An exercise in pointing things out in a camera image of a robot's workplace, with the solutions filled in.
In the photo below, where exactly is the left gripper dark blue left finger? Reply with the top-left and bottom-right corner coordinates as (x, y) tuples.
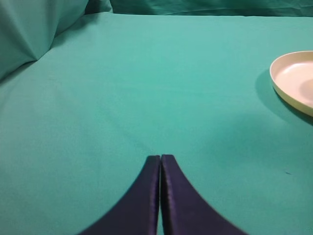
(80, 155), (160, 235)

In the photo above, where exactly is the yellow plastic plate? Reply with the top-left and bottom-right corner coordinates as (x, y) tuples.
(269, 50), (313, 116)

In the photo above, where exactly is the green table cloth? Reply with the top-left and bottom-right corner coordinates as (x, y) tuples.
(0, 13), (313, 235)

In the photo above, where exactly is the left gripper dark blue right finger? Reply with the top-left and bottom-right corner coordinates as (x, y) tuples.
(160, 155), (245, 235)

